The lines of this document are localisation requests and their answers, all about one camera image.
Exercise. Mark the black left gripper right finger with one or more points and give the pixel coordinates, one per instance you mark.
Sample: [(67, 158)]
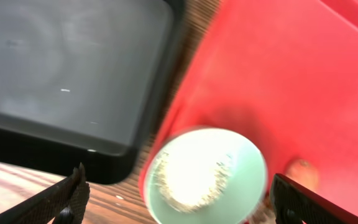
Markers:
[(295, 204)]

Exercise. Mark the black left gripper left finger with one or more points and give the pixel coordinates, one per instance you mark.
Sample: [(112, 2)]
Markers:
[(62, 203)]

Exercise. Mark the orange carrot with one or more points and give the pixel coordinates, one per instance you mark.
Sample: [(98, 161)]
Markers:
[(302, 172)]

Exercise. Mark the black tray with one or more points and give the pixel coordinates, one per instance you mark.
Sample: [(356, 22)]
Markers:
[(82, 81)]

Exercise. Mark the green bowl with rice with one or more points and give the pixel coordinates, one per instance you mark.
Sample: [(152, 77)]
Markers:
[(205, 176)]

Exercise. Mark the red serving tray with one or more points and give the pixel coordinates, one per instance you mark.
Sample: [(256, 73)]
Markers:
[(283, 73)]

